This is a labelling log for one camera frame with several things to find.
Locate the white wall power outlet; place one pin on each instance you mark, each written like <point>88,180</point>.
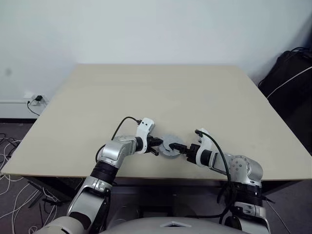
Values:
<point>30,98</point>

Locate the black fabric bag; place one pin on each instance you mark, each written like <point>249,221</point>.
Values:
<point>290,102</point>

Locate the beige table with black frame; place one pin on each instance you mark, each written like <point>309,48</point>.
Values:
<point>156,92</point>

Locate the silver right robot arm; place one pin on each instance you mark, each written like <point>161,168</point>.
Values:
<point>246,168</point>

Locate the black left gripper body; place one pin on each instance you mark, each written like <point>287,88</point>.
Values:
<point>150,142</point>

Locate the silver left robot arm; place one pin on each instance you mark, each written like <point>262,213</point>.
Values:
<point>114,151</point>

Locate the black stand legs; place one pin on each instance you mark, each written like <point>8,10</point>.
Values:
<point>40,195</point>

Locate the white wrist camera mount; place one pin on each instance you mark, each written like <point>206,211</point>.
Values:
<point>207,143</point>
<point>143,129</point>

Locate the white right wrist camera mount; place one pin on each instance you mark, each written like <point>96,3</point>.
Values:
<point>207,143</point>

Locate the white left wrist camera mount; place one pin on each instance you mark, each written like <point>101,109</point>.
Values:
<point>143,129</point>

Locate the grey round motor lid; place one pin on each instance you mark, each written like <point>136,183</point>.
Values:
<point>167,141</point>

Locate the black power plug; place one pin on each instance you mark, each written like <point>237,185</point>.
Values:
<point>38,98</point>

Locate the grey robot torso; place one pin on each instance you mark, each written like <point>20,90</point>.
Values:
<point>165,224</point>

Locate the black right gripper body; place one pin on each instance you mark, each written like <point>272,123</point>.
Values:
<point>193,153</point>

